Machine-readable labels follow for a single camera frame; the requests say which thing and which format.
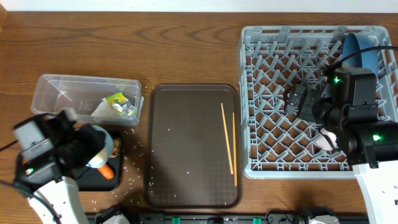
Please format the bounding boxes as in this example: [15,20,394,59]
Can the clear plastic bin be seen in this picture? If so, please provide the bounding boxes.
[30,74,144,126]

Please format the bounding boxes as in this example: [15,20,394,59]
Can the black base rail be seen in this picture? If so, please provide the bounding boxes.
[85,203,373,224]

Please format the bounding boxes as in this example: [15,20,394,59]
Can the wooden chopstick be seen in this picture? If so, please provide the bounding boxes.
[220,103,234,175]
[233,112,238,187]

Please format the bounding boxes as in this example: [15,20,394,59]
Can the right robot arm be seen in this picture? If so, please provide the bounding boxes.
[284,67,397,223]

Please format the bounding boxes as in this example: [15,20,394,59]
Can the grey plastic dishwasher rack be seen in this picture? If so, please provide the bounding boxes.
[238,26,397,179]

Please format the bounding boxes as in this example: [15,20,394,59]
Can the large blue plate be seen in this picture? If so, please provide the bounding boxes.
[342,33,379,80]

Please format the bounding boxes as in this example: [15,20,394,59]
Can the black tray bin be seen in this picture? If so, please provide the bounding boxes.
[74,130,124,192]

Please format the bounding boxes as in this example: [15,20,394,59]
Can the white napkin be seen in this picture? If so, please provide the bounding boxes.
[91,98,119,118]

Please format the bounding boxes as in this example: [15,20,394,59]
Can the pink cup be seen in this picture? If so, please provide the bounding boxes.
[315,127,338,151]

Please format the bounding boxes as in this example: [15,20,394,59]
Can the aluminium foil ball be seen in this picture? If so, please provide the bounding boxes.
[115,102,134,118]

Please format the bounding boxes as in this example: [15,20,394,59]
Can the yellow green wrapper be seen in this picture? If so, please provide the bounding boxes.
[105,92,129,106]

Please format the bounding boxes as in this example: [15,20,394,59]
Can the small blue rice dish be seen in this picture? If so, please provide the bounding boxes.
[86,125,114,168]

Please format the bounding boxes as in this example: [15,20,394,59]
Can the brown serving tray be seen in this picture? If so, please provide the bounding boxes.
[144,84,242,209]

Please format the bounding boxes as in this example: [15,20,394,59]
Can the brown food scrap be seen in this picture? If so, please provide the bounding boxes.
[109,138,122,158]

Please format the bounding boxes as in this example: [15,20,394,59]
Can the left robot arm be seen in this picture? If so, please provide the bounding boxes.
[13,108,113,223]

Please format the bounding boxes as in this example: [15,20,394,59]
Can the orange carrot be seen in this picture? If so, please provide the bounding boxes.
[98,164,115,180]

